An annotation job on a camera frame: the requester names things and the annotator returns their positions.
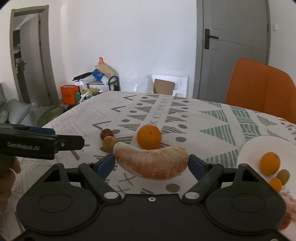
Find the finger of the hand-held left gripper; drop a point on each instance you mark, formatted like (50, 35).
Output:
(42, 130)
(70, 143)

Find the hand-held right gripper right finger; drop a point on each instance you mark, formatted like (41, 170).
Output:
(196, 166)

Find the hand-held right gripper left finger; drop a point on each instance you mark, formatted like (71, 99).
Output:
(106, 165)

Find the brown kiwi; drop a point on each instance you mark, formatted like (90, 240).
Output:
(109, 143)
(283, 176)

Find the small red fruit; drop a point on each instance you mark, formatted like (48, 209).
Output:
(106, 133)
(286, 222)

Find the peeled pomelo segment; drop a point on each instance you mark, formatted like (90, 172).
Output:
(150, 164)
(288, 200)

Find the large orange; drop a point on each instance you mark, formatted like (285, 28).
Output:
(269, 163)
(149, 136)

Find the white round plate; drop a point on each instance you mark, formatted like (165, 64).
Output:
(252, 153)

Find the small orange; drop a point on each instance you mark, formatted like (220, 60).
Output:
(276, 185)

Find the person's left hand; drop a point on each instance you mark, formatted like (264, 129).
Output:
(7, 192)

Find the green cloth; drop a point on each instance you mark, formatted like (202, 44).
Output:
(49, 115)

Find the grey sofa cushion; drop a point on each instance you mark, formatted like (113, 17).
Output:
(16, 109)

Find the orange box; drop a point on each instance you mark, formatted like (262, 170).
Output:
(69, 95)

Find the green packet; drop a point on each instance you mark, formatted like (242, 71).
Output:
(78, 97)

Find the clear bag of yellow items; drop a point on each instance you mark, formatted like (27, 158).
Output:
(89, 92)

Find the patterned white tablecloth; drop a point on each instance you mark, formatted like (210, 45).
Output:
(185, 111)

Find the long black object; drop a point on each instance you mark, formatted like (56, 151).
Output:
(82, 76)

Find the blue and white bag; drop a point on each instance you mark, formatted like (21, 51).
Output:
(98, 74)

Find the brown paper bag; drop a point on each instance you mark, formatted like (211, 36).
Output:
(104, 67)

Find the white foam board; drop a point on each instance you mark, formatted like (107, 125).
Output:
(180, 84)

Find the cardboard box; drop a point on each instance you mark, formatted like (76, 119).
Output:
(163, 87)

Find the orange chair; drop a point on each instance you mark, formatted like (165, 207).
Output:
(256, 85)

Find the grey door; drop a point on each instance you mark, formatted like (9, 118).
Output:
(233, 58)

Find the black metal cart frame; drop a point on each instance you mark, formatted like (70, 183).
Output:
(113, 83)

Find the grey door frame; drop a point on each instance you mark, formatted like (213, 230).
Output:
(45, 46)

